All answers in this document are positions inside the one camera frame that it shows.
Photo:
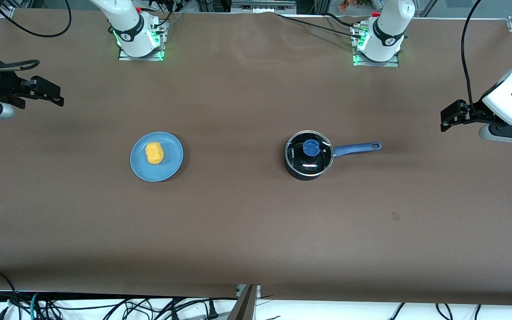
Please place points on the black power plug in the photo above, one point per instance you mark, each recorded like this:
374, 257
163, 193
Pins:
212, 309

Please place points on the aluminium rail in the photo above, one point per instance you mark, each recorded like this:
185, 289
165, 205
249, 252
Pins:
260, 8

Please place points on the blue round plate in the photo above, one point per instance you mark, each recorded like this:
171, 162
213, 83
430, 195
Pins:
171, 164

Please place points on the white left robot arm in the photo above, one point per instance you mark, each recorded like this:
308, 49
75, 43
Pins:
387, 31

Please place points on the orange background object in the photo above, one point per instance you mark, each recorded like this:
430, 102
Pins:
345, 5

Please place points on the aluminium frame post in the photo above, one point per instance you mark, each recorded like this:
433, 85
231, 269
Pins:
245, 306

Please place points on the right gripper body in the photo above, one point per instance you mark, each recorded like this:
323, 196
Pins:
2, 86

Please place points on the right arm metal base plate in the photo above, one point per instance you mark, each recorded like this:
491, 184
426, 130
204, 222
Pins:
149, 58

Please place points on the glass lid blue knob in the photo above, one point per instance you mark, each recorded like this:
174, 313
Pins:
318, 162

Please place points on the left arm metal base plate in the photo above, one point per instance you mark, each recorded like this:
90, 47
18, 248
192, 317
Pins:
389, 64

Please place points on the brown table cover sheet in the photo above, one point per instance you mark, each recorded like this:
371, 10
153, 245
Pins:
256, 231

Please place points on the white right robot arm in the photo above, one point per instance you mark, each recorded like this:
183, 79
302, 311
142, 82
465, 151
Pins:
125, 22

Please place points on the yellow potato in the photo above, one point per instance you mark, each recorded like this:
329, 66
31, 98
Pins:
154, 153

